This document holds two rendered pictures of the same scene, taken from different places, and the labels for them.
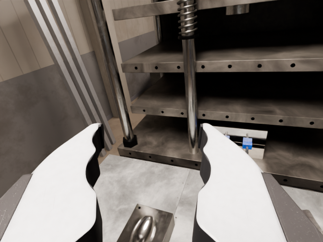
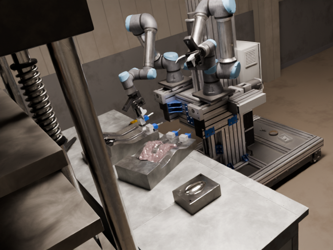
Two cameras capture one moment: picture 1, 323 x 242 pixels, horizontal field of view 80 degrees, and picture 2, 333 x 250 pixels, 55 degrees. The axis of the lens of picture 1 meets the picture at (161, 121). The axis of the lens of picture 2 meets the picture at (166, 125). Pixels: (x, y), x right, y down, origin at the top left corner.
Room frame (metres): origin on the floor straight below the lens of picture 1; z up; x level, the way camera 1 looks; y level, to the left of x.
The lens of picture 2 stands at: (1.53, 0.78, 1.90)
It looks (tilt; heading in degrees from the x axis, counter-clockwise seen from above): 26 degrees down; 214
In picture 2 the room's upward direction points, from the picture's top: 12 degrees counter-clockwise
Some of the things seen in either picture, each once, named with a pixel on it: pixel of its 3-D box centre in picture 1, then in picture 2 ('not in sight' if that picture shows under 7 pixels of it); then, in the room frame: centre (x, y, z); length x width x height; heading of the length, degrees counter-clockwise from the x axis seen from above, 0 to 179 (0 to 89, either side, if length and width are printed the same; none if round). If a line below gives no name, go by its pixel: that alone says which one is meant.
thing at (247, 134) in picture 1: (238, 118); not in sight; (1.01, -0.47, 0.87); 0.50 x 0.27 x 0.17; 154
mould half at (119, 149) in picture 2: not in sight; (119, 141); (0.05, -0.62, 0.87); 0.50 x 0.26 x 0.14; 154
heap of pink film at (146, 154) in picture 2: not in sight; (156, 149); (0.13, -0.27, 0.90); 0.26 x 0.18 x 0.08; 172
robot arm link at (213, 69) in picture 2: not in sight; (206, 64); (-0.19, 0.01, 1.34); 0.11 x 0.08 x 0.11; 87
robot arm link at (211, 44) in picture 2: not in sight; (207, 47); (-0.20, 0.02, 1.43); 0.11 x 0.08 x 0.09; 177
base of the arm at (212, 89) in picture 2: not in sight; (212, 85); (-0.47, -0.09, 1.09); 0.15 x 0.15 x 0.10
